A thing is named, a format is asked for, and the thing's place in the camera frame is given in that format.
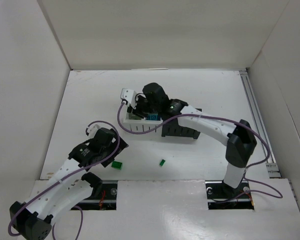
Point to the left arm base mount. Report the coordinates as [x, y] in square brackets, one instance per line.
[103, 196]

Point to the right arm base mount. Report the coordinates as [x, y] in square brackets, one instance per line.
[223, 197]

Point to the small green lego plate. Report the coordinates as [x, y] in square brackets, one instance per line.
[162, 162]

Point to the black double bin container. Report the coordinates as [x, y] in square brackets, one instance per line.
[173, 129]

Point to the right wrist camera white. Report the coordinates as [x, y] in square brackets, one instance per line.
[129, 95]

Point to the teal printed oval lego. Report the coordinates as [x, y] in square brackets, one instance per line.
[153, 117]

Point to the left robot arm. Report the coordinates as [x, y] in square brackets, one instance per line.
[72, 183]

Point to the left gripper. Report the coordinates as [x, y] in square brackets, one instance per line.
[120, 146]

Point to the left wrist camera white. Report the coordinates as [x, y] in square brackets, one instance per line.
[92, 130]

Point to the white double bin container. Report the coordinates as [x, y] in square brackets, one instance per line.
[139, 125]

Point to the green lego brick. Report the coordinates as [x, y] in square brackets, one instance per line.
[117, 165]
[132, 116]

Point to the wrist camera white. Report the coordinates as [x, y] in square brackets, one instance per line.
[92, 130]
[129, 95]

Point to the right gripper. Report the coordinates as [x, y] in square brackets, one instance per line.
[140, 106]

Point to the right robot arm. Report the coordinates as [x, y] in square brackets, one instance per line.
[183, 120]

